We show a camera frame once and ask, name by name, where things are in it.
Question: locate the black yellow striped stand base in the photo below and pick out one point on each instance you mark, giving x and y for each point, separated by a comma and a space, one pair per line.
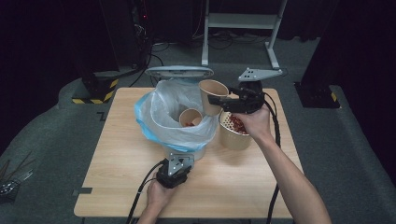
99, 93

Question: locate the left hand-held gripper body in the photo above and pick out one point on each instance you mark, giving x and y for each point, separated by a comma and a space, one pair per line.
171, 179

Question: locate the dark equipment rack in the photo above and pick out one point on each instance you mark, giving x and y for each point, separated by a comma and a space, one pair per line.
140, 28

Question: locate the clear blue plastic bin liner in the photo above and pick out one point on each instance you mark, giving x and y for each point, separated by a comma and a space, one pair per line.
162, 112

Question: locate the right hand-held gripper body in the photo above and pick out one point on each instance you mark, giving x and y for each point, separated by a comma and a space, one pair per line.
250, 93

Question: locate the red food scraps in container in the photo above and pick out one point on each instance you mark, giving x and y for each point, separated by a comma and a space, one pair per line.
236, 123

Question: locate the grey tape strip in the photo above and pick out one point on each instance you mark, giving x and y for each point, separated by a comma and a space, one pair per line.
82, 191

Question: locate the person's right hand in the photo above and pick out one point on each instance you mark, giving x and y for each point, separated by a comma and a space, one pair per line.
253, 123

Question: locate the white grey pedal trash can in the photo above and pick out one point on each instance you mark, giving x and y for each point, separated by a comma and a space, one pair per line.
179, 72

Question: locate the person's left hand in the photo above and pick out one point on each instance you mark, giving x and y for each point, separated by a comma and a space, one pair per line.
160, 196

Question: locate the metal tools on floor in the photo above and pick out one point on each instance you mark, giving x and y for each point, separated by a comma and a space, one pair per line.
12, 183

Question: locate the white metal stand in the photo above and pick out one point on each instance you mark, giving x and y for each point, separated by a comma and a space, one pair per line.
241, 21

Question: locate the beige container with strainer insert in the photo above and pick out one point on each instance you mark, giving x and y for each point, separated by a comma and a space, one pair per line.
232, 141

